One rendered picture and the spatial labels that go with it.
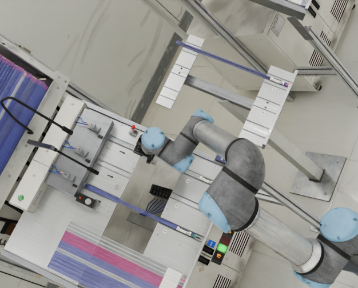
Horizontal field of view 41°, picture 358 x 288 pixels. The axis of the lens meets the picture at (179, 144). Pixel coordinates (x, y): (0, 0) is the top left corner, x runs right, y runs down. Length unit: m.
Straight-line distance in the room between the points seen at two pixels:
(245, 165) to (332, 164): 1.38
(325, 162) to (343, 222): 1.14
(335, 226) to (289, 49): 1.33
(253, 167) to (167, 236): 0.73
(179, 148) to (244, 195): 0.42
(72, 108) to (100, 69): 1.82
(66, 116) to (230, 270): 1.14
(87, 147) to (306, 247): 0.95
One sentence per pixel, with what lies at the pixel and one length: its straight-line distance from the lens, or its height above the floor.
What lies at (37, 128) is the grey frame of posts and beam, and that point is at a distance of 2.00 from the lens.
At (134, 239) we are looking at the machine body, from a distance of 2.40.
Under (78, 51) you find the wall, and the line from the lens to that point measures 3.73.
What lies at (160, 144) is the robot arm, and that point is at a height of 1.15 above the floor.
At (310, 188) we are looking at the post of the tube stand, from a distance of 2.64.
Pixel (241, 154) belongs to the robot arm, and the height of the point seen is 1.18.
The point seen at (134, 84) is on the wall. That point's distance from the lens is 3.97.
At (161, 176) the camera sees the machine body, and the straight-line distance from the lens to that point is 2.44.
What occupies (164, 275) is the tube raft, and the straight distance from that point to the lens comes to 1.92.
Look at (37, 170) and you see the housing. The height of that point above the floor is 1.27.
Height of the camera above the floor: 2.07
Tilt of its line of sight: 36 degrees down
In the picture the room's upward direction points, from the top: 55 degrees counter-clockwise
